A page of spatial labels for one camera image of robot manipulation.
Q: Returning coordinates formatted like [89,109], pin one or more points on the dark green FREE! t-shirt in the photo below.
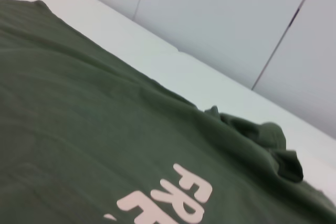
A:
[92,129]

